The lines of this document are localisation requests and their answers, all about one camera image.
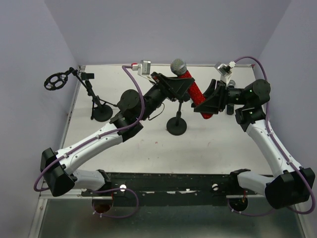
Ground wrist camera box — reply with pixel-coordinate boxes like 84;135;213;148
131;60;152;80
214;61;236;84

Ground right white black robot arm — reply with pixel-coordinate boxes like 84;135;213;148
194;79;316;209

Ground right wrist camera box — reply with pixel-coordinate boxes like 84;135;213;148
214;61;236;84

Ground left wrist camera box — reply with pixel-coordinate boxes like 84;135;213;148
131;60;152;80

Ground black front mounting rail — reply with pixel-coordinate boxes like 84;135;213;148
82;173;254;207

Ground tall black tripod mic stand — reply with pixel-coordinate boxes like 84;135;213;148
44;67;117;122

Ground black microphone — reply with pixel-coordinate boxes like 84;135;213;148
226;80;236;115

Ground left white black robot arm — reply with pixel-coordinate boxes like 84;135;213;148
40;72;194;197

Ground short black round-base mic stand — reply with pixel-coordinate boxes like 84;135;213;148
166;100;187;136

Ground aluminium frame rail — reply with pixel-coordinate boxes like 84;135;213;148
39;187;112;200

